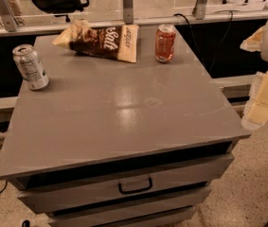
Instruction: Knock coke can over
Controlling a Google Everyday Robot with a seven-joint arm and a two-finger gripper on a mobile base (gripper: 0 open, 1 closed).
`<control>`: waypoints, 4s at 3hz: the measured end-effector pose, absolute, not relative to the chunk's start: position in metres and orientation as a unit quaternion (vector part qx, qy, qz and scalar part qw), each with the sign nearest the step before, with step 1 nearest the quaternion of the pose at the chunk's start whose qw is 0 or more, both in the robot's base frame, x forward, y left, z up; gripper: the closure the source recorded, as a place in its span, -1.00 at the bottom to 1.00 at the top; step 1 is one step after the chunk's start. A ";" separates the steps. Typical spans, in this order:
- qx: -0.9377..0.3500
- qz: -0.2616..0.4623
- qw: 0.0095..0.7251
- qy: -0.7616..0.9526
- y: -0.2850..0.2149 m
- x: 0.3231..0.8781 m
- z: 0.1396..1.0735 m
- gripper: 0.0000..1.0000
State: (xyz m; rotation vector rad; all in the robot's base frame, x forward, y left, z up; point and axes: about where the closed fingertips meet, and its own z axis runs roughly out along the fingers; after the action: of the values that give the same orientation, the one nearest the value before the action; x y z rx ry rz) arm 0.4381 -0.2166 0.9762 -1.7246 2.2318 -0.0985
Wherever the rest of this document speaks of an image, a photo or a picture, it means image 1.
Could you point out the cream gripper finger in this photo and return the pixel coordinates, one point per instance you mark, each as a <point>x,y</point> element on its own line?
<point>253,42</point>
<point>255,113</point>

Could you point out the red coke can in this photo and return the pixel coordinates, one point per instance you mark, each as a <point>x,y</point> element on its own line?
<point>164,42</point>

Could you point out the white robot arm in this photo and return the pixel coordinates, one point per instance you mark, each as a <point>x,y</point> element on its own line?
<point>264,43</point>

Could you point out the silver green soda can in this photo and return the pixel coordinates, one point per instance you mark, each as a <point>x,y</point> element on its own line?
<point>30,66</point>

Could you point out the brown salt chip bag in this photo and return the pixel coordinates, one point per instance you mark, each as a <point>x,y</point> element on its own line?
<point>109,42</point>

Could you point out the grey drawer cabinet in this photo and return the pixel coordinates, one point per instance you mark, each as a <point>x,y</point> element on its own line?
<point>100,123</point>

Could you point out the black drawer handle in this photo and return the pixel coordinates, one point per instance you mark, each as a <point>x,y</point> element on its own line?
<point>135,187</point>

